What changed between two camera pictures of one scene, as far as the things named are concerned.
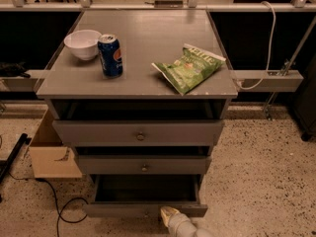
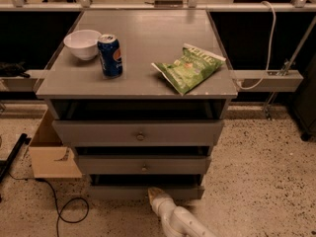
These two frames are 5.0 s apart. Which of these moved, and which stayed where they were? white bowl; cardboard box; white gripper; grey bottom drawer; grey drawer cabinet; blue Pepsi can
Moved: grey bottom drawer; white gripper
Stayed: white bowl; cardboard box; blue Pepsi can; grey drawer cabinet
